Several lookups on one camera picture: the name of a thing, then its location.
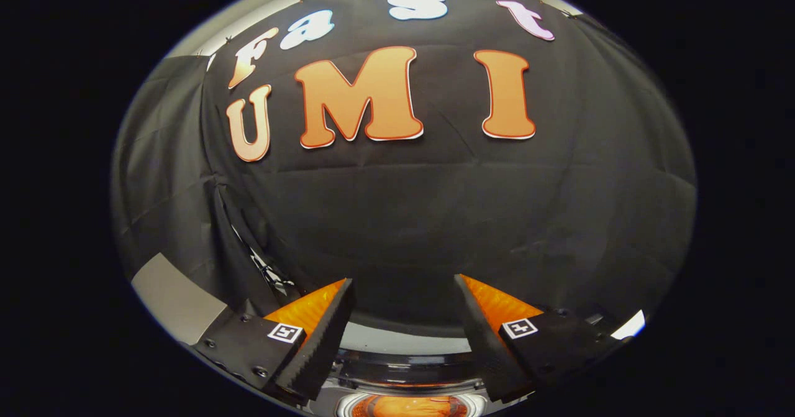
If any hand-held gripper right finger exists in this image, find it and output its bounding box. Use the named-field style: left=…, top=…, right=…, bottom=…
left=453, top=274, right=628, bottom=404

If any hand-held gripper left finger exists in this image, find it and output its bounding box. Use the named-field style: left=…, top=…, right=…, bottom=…
left=189, top=278, right=358, bottom=403

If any dark grey washing machine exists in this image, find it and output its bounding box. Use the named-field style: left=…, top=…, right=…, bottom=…
left=307, top=321, right=497, bottom=417

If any orange shirt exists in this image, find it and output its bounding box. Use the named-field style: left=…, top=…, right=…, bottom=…
left=354, top=395, right=468, bottom=417

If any black backdrop cloth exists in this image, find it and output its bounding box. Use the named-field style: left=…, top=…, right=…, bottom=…
left=112, top=0, right=697, bottom=343

